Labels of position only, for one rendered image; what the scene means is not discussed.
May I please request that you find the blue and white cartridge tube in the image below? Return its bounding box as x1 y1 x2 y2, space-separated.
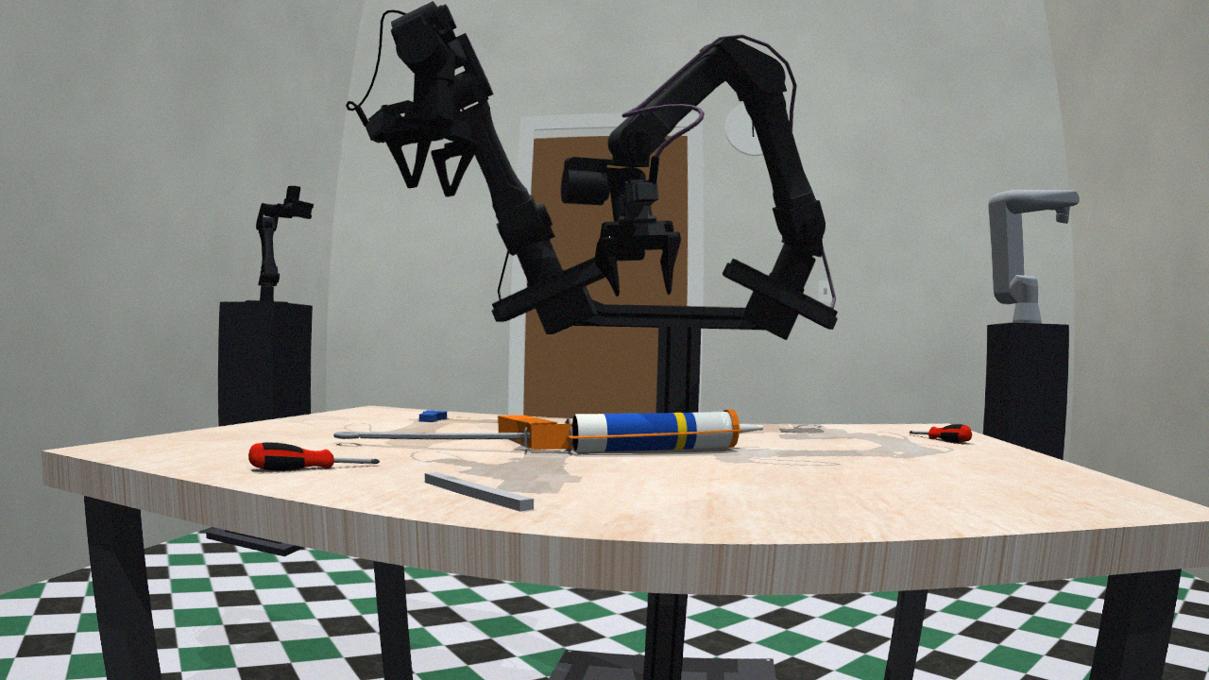
572 413 733 453

